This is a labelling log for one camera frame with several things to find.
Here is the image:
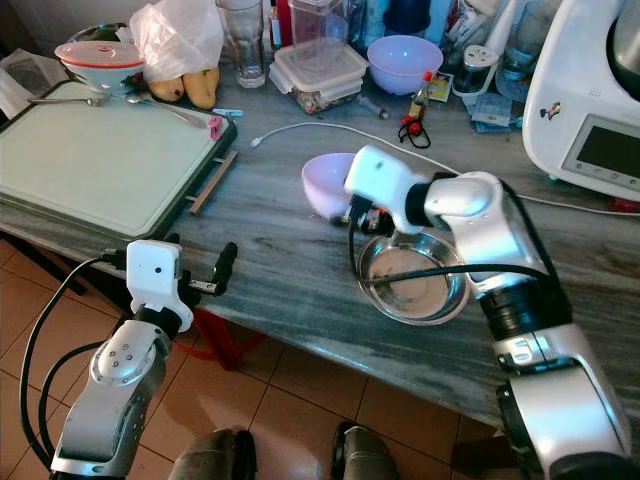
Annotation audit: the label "long metal spoon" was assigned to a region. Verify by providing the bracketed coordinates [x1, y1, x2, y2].
[124, 92, 212, 130]

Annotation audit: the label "blue paper packet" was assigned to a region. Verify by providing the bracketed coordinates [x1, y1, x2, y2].
[470, 93, 517, 133]

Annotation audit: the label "tall clear plastic container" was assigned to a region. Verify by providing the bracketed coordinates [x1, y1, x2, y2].
[289, 0, 343, 53]

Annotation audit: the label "glass shaker jar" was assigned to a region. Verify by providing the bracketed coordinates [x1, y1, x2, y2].
[456, 45, 497, 97]

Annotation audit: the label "short metal spoon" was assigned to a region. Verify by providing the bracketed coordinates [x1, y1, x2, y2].
[24, 92, 108, 108]

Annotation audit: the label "small red capped sauce bottle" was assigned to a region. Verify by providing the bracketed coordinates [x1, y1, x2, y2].
[407, 71, 440, 123]

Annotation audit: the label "red plastic stool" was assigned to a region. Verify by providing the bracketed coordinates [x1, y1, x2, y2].
[186, 300, 261, 373]

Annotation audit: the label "pink plastic bowl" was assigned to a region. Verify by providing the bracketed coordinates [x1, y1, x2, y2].
[301, 152, 365, 222]

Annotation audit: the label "yellow bananas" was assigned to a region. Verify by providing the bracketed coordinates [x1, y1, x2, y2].
[148, 67, 222, 112]

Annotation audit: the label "clear drinking glass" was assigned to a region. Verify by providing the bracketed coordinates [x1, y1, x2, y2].
[217, 0, 267, 90]

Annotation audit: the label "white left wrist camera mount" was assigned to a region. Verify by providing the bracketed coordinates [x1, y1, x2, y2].
[125, 239, 187, 333]

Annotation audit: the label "lilac plastic bowl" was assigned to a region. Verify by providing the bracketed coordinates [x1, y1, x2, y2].
[366, 35, 445, 97]

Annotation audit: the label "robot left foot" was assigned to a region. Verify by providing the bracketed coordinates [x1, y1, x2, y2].
[167, 429, 257, 480]

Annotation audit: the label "white kitchen appliance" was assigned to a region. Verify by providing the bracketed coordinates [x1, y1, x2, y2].
[522, 0, 640, 203]

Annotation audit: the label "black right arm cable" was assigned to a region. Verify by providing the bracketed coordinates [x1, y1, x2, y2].
[348, 200, 541, 291]

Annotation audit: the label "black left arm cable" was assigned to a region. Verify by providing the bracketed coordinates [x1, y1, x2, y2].
[19, 252, 131, 471]

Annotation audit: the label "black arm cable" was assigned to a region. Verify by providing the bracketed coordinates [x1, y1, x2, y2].
[348, 200, 541, 291]
[19, 252, 131, 471]

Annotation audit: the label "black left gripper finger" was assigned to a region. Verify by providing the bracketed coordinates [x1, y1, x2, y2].
[212, 242, 240, 297]

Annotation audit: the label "pale green cutting board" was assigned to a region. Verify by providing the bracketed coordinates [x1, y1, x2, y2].
[0, 80, 240, 243]

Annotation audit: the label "stainless steel bowl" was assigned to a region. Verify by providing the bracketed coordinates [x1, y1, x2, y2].
[354, 230, 472, 327]

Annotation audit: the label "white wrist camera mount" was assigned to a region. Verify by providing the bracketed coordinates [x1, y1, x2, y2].
[344, 145, 437, 235]
[125, 239, 187, 333]

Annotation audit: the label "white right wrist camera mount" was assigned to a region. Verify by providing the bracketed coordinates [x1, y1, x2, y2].
[344, 145, 437, 235]

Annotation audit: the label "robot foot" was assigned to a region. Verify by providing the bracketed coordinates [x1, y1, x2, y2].
[167, 429, 257, 480]
[327, 421, 403, 480]

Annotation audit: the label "red rimmed covered bowl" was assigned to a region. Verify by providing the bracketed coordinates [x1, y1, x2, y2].
[54, 40, 147, 97]

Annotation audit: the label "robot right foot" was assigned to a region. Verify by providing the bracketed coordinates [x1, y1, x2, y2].
[327, 421, 403, 480]

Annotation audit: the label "clear lidded food container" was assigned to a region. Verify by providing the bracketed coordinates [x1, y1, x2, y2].
[267, 42, 369, 115]

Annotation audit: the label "white plastic bag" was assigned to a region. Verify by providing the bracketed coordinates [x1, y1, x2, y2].
[128, 0, 225, 87]

